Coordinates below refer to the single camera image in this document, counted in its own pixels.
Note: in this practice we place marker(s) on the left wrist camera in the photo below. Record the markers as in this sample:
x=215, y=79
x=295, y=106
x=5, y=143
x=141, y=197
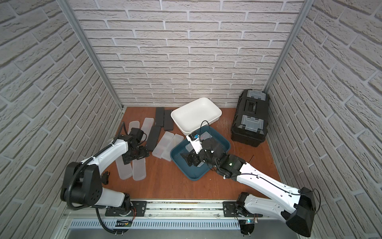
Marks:
x=136, y=137

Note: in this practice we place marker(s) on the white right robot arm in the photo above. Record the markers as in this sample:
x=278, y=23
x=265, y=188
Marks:
x=237, y=169

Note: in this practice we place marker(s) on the black plastic toolbox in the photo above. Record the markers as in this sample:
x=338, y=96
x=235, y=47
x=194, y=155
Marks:
x=251, y=118

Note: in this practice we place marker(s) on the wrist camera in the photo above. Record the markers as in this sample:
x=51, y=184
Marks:
x=195, y=140
x=136, y=137

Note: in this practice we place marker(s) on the black pencil case far right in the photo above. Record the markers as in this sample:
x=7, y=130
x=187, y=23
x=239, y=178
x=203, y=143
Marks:
x=168, y=121

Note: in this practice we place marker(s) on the teal plastic tray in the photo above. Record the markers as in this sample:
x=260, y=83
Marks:
x=192, y=172

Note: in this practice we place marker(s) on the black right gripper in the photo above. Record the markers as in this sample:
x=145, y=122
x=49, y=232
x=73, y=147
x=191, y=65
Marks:
x=188, y=157

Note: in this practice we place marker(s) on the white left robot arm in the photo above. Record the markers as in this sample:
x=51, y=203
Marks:
x=82, y=185

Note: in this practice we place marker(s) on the small black clamp part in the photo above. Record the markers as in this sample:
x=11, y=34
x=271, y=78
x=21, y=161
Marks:
x=105, y=178

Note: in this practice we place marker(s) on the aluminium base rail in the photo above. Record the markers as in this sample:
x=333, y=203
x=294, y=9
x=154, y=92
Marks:
x=185, y=209

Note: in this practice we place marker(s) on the clear pencil case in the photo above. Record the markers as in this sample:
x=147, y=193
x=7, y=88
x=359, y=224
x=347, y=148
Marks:
x=205, y=135
x=162, y=144
x=176, y=139
x=146, y=127

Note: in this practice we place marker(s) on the clear pencil case rounded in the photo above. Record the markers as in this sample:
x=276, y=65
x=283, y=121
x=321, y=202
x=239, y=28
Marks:
x=139, y=169
x=189, y=147
x=124, y=170

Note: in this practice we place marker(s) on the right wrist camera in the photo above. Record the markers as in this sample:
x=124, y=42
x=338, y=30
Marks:
x=195, y=140

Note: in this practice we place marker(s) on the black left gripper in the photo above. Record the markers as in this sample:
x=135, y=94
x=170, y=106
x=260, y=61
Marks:
x=133, y=154

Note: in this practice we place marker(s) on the black pencil case near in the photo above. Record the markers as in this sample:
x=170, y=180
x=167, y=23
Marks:
x=153, y=137

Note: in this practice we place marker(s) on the white plastic tray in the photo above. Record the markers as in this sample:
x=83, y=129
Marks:
x=193, y=115

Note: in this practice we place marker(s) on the black pencil case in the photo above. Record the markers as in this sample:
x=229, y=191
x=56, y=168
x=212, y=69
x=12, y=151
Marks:
x=153, y=137
x=168, y=121
x=159, y=116

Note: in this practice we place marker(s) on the black pencil case far left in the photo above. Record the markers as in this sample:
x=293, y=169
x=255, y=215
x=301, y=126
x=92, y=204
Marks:
x=159, y=116

